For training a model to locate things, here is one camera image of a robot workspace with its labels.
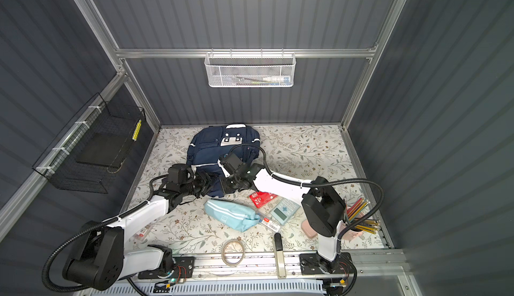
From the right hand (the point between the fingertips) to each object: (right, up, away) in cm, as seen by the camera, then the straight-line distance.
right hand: (222, 186), depth 83 cm
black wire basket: (-48, +13, -12) cm, 51 cm away
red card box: (+16, -7, +8) cm, 19 cm away
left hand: (-2, +3, +3) cm, 5 cm away
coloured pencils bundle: (+55, -11, -14) cm, 57 cm away
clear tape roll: (+1, -23, -6) cm, 24 cm away
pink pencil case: (+35, -16, -3) cm, 39 cm away
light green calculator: (+26, -11, +4) cm, 29 cm away
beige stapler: (+24, -25, -11) cm, 36 cm away
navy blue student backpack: (-11, +17, +19) cm, 28 cm away
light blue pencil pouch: (+3, -12, 0) cm, 12 cm away
